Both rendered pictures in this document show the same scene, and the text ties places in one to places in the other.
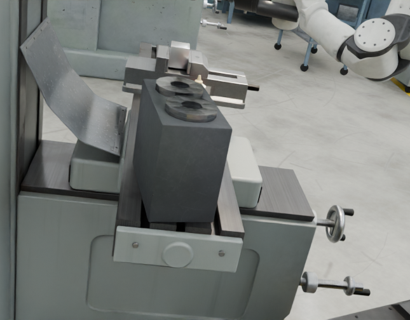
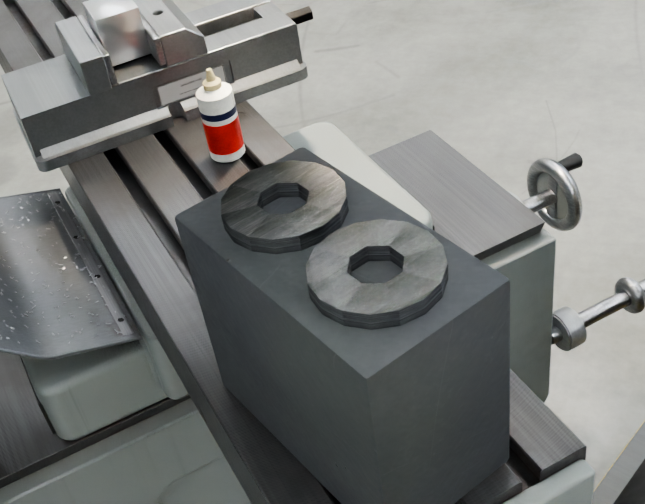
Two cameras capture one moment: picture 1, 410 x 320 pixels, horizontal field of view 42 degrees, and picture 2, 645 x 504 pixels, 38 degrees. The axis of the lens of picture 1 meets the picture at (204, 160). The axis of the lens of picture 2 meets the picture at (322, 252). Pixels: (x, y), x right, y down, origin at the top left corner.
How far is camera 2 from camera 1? 0.47 m
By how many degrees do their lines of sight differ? 18
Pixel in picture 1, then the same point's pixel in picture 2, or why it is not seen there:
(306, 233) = (542, 259)
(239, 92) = (284, 47)
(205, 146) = (464, 351)
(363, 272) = not seen: hidden behind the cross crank
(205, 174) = (477, 397)
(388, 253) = (569, 139)
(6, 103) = not seen: outside the picture
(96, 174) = (108, 392)
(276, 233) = not seen: hidden behind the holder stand
